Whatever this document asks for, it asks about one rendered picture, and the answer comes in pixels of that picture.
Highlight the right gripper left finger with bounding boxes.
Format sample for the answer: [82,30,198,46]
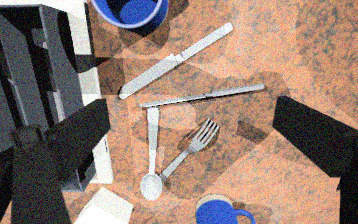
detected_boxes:
[0,98,111,224]

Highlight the silver spoon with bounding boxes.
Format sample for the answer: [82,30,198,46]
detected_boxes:
[140,106,163,200]

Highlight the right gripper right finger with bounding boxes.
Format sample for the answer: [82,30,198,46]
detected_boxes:
[272,96,358,224]

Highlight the black cutlery tray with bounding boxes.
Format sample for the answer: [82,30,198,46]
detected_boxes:
[0,4,96,192]

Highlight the blue mug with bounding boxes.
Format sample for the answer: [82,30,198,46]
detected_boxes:
[91,0,169,34]
[195,194,256,224]

